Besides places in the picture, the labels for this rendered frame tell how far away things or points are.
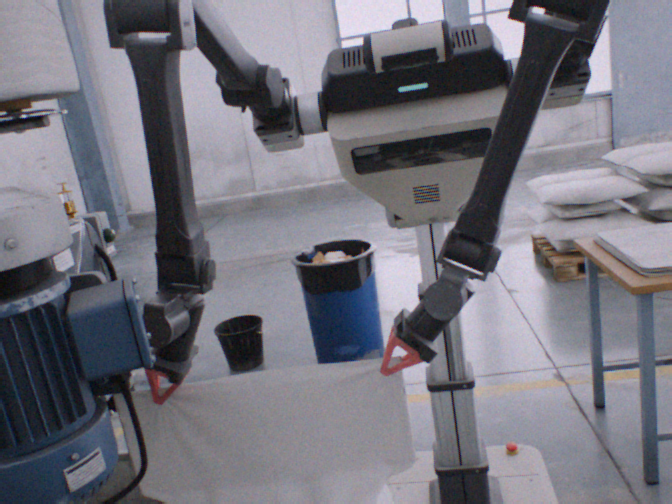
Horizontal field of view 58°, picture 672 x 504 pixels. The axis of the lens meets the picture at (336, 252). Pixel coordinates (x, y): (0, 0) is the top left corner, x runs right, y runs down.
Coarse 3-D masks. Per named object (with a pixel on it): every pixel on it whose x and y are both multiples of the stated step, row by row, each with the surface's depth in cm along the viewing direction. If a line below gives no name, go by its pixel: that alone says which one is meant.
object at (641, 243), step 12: (636, 228) 236; (648, 228) 234; (660, 228) 231; (612, 240) 226; (624, 240) 224; (636, 240) 222; (648, 240) 219; (660, 240) 217; (624, 252) 211; (636, 252) 209; (648, 252) 207; (660, 252) 205; (648, 264) 196; (660, 264) 194
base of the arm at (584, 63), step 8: (568, 56) 113; (560, 64) 115; (568, 64) 114; (576, 64) 115; (584, 64) 117; (560, 72) 117; (568, 72) 117; (576, 72) 117; (584, 72) 117; (552, 80) 119; (560, 80) 118; (568, 80) 117; (576, 80) 117; (584, 80) 117; (552, 88) 119
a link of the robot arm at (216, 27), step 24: (120, 0) 77; (144, 0) 76; (192, 0) 85; (120, 24) 78; (144, 24) 78; (168, 24) 77; (216, 24) 94; (216, 48) 97; (240, 48) 104; (216, 72) 112; (240, 72) 105; (264, 72) 110; (264, 96) 113
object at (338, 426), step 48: (192, 384) 102; (240, 384) 100; (288, 384) 99; (336, 384) 100; (384, 384) 100; (144, 432) 105; (192, 432) 104; (240, 432) 102; (288, 432) 102; (336, 432) 102; (384, 432) 102; (144, 480) 107; (192, 480) 106; (240, 480) 105; (288, 480) 104; (336, 480) 103; (384, 480) 103
